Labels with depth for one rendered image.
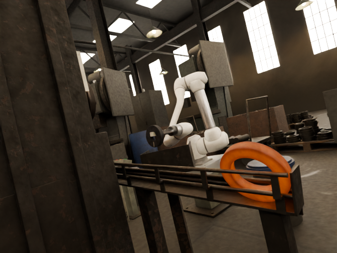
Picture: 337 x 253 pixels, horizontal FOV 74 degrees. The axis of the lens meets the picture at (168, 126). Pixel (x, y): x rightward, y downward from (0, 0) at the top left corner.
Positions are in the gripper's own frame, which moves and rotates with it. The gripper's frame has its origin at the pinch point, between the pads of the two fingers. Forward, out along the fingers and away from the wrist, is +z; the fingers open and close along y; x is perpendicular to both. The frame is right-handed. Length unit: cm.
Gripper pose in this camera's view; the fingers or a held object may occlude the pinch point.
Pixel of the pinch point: (154, 133)
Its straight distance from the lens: 155.2
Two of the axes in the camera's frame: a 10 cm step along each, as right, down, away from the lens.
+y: -7.1, 1.7, 6.8
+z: -6.8, 0.9, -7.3
